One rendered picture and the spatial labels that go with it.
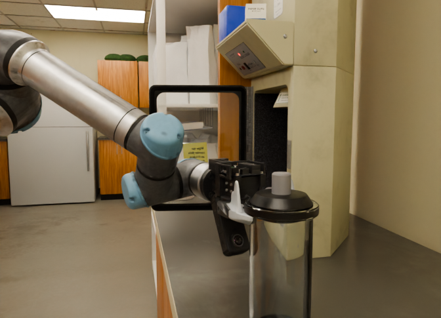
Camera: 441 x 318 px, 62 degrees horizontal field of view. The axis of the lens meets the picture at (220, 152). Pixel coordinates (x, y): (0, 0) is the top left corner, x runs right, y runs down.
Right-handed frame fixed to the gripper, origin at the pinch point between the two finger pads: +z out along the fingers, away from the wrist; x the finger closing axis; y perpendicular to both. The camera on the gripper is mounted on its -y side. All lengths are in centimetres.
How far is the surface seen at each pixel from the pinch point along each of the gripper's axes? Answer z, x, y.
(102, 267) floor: -273, 22, -112
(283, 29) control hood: -26.2, 20.7, 35.2
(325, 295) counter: -8.7, 18.2, -20.1
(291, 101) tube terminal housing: -26.3, 23.6, 18.8
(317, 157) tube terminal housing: -24.0, 29.8, 5.3
